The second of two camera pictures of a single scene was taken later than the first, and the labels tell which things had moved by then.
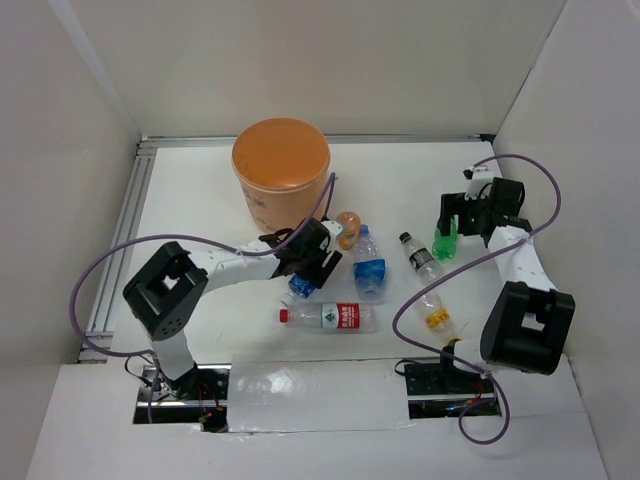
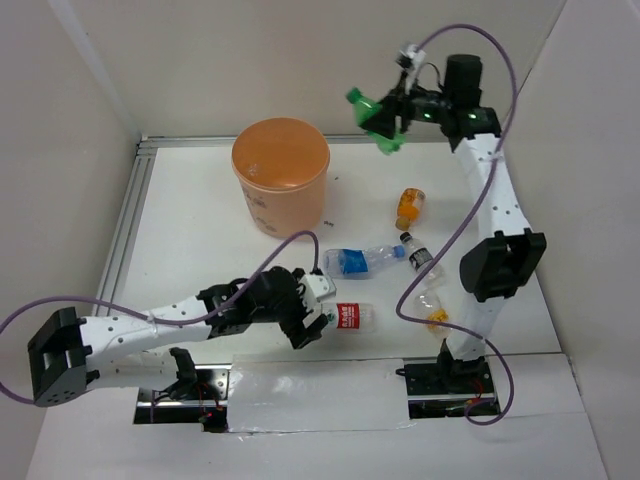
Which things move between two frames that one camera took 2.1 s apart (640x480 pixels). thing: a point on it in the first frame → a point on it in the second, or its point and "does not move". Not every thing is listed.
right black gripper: [457, 204] → [384, 120]
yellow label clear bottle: [438, 317] does not move
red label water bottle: [333, 317] does not move
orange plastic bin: [284, 168] does not move
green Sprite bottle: [444, 247] → [362, 108]
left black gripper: [319, 274] → [291, 326]
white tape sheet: [289, 394] does not move
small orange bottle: [351, 225] → [408, 210]
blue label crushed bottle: [369, 269] → [357, 263]
